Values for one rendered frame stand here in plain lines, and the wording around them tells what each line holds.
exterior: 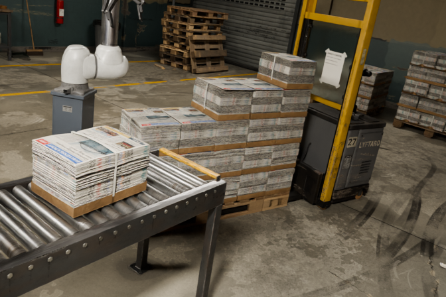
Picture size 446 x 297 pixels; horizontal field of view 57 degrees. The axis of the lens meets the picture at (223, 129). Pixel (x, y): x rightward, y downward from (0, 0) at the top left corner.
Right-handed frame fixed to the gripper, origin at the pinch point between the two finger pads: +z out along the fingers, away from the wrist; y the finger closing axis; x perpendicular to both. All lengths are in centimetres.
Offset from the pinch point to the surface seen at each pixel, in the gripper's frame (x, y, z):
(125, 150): 13, 5, 58
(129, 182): 3, 9, 71
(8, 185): 12, 57, 64
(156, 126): -84, 16, 38
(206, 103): -123, -12, 22
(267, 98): -137, -58, 25
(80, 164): 31, 16, 62
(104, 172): 19, 13, 66
